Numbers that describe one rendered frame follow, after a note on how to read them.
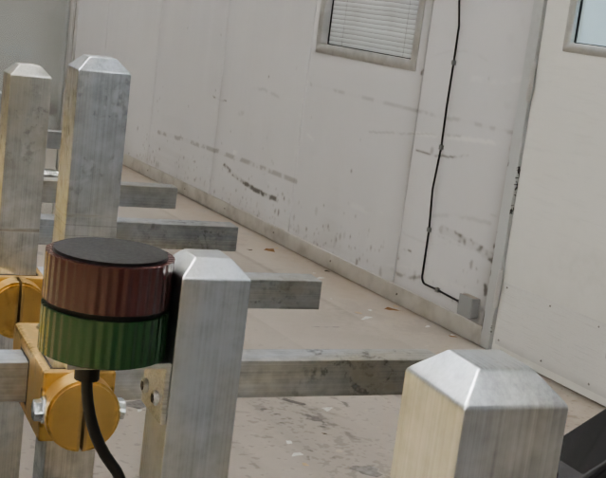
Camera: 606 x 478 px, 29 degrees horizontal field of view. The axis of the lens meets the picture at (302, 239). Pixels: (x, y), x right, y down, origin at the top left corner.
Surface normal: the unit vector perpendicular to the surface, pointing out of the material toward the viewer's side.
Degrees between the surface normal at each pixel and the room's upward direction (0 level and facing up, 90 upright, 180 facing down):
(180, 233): 90
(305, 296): 90
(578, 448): 29
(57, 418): 90
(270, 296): 90
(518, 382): 45
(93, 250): 0
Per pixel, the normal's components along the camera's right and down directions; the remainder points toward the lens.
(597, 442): -0.33, -0.86
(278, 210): -0.87, -0.01
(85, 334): -0.10, 0.18
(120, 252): 0.12, -0.97
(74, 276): -0.37, 0.14
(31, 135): 0.39, 0.22
